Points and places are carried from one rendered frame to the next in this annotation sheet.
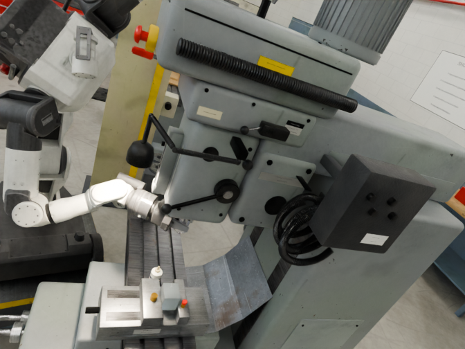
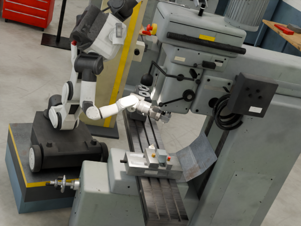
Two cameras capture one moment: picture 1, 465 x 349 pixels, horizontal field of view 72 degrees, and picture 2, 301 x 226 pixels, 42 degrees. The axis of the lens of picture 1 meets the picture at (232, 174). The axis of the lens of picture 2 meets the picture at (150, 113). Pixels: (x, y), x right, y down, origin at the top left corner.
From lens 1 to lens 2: 1.39 m
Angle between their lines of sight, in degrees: 6
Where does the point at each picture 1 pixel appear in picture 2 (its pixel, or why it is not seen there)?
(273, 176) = (211, 87)
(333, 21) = (232, 14)
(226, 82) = (186, 45)
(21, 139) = (90, 76)
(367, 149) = (259, 71)
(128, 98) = not seen: hidden behind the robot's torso
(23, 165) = (90, 89)
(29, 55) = (92, 36)
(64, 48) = (106, 31)
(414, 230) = (290, 113)
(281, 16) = not seen: outside the picture
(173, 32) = (165, 29)
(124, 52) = not seen: hidden behind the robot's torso
